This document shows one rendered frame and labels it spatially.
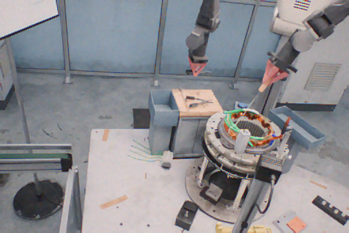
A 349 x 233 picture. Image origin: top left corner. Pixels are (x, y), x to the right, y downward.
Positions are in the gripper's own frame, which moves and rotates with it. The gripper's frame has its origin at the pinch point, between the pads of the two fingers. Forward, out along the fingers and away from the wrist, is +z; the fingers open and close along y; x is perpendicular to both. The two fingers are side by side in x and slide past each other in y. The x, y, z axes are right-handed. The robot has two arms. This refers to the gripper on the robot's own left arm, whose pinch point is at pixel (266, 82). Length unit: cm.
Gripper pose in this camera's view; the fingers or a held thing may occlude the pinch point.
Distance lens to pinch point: 107.4
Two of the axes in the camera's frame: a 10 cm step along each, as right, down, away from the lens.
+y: 8.7, 4.0, 2.8
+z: -4.9, 7.6, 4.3
